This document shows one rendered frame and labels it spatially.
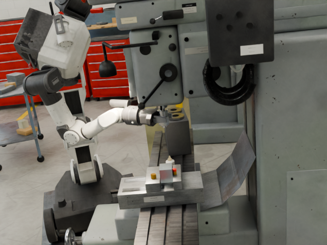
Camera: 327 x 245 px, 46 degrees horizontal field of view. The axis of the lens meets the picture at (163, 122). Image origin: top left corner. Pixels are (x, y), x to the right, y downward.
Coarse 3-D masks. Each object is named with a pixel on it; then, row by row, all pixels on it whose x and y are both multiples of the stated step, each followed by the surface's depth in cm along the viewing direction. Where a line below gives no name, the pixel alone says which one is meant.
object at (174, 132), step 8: (168, 112) 207; (176, 112) 206; (184, 112) 208; (176, 120) 197; (184, 120) 196; (168, 128) 196; (176, 128) 196; (184, 128) 197; (168, 136) 198; (176, 136) 198; (184, 136) 198; (168, 144) 199; (176, 144) 199; (184, 144) 200; (168, 152) 201; (176, 152) 201; (184, 152) 201
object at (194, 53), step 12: (180, 36) 145; (192, 36) 144; (204, 36) 144; (180, 48) 146; (192, 48) 145; (204, 48) 145; (192, 60) 147; (204, 60) 147; (192, 72) 149; (216, 72) 148; (228, 72) 148; (192, 84) 150; (228, 84) 150; (192, 96) 152; (204, 96) 152
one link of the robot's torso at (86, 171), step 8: (96, 136) 230; (64, 144) 226; (80, 144) 229; (88, 144) 229; (96, 144) 231; (72, 152) 228; (80, 152) 235; (88, 152) 237; (80, 160) 241; (88, 160) 243; (80, 168) 240; (88, 168) 240; (96, 168) 245; (80, 176) 242; (88, 176) 244; (96, 176) 246; (80, 184) 247
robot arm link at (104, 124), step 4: (108, 112) 173; (112, 112) 172; (116, 112) 172; (100, 116) 175; (104, 116) 174; (108, 116) 174; (112, 116) 173; (116, 116) 172; (100, 120) 176; (104, 120) 175; (108, 120) 174; (112, 120) 173; (116, 120) 172; (100, 124) 176; (104, 124) 176; (108, 124) 175; (112, 124) 174; (104, 128) 177
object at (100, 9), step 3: (93, 9) 163; (96, 9) 163; (99, 9) 162; (102, 9) 162; (105, 9) 163; (108, 9) 163; (111, 9) 163; (114, 9) 163; (93, 12) 163; (96, 12) 163; (99, 12) 163; (102, 12) 163
